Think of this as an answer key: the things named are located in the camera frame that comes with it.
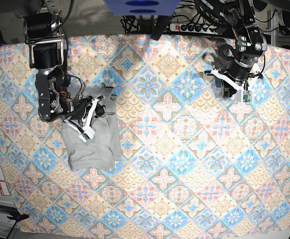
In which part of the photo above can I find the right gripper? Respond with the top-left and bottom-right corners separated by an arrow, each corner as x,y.
62,96 -> 105,142

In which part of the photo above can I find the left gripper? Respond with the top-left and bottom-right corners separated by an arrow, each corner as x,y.
204,58 -> 256,103

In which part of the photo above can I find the grey T-shirt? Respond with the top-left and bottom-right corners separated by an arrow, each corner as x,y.
62,87 -> 121,170

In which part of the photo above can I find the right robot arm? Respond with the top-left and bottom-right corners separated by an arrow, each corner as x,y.
23,12 -> 105,142

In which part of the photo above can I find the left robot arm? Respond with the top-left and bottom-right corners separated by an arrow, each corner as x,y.
195,0 -> 267,103

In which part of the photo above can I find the patterned colourful tablecloth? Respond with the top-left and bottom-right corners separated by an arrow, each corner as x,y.
0,35 -> 290,239

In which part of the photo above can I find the black power strip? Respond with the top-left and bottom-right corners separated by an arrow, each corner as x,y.
169,23 -> 218,35

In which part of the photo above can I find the blue box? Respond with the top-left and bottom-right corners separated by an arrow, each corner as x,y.
104,0 -> 180,16

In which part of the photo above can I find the black clamp lower left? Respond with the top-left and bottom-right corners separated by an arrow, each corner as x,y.
7,213 -> 29,222

